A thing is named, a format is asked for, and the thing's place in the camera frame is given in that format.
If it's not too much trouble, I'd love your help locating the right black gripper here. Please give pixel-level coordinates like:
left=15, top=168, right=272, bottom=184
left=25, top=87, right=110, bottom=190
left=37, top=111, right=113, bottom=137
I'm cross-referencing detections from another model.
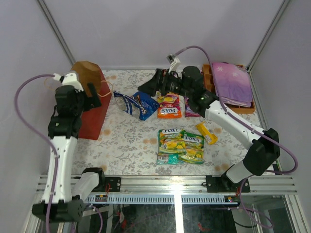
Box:
left=138, top=69, right=192, bottom=99

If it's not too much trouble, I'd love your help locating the purple star cloth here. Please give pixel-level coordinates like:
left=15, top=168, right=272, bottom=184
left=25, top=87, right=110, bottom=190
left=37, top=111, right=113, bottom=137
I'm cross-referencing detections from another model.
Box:
left=212, top=62, right=253, bottom=107

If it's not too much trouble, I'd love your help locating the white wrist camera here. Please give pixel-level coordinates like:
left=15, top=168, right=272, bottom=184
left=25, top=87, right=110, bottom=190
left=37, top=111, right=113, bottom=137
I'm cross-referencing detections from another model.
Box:
left=52, top=71, right=84, bottom=92
left=167, top=54, right=180, bottom=73

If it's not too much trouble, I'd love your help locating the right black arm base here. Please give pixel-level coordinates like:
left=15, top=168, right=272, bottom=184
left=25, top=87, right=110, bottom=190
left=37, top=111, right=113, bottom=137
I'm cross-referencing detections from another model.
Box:
left=206, top=175, right=250, bottom=193

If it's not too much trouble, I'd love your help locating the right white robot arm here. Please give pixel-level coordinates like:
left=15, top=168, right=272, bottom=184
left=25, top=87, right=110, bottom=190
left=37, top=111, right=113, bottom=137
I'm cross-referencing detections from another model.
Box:
left=138, top=66, right=280, bottom=192

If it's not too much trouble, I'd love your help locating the wooden compartment tray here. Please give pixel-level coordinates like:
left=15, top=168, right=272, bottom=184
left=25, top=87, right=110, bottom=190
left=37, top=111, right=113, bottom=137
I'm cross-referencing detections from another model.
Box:
left=202, top=64, right=256, bottom=114

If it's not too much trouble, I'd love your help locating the floral table mat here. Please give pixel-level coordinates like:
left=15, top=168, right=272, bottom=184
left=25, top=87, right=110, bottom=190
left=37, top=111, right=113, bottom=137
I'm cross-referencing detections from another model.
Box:
left=71, top=68, right=276, bottom=176

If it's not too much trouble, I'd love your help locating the green snack package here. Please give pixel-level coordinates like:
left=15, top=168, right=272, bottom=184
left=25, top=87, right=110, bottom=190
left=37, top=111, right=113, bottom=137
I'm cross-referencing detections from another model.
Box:
left=156, top=128, right=186, bottom=165

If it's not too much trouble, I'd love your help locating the aluminium front rail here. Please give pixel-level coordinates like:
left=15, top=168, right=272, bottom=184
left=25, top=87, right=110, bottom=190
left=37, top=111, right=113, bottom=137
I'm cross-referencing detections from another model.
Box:
left=36, top=174, right=298, bottom=194

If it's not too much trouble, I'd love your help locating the blue slotted cable duct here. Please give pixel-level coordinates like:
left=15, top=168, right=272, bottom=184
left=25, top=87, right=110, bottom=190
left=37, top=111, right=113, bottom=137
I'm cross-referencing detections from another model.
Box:
left=84, top=194, right=238, bottom=205

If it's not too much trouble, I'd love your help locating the blue Doritos chip bag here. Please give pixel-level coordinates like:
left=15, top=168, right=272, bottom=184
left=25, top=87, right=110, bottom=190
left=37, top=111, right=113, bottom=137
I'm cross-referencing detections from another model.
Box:
left=113, top=91, right=160, bottom=121

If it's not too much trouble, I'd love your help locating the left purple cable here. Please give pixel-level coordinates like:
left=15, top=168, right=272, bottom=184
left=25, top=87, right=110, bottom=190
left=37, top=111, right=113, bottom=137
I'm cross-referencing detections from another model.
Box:
left=14, top=74, right=103, bottom=233

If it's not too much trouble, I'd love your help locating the red paper bag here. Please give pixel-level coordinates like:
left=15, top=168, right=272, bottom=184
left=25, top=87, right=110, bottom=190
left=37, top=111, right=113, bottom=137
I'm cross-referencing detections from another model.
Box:
left=43, top=61, right=114, bottom=141

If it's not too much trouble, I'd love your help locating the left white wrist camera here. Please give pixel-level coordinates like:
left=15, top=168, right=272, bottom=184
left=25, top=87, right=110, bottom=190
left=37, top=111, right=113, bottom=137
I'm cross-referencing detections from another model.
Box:
left=52, top=71, right=84, bottom=92

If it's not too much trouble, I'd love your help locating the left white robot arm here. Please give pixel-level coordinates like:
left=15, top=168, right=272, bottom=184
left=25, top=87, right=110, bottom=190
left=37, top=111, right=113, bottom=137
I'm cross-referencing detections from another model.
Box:
left=32, top=83, right=106, bottom=224

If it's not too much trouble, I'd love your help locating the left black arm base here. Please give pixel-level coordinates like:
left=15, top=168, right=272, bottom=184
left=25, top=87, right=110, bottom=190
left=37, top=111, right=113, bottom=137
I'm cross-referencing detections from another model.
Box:
left=92, top=177, right=121, bottom=193

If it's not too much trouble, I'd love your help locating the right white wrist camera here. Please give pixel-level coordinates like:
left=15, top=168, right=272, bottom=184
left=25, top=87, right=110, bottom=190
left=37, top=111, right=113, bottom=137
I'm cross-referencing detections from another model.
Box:
left=167, top=54, right=180, bottom=73

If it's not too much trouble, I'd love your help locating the yellow snack bar packet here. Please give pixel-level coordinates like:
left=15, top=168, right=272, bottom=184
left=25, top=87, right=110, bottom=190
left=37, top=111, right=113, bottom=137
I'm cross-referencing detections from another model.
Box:
left=196, top=122, right=218, bottom=145

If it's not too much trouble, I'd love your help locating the orange snack package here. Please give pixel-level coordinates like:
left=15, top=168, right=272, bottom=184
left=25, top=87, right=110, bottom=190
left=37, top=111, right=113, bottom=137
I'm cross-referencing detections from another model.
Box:
left=157, top=93, right=182, bottom=119

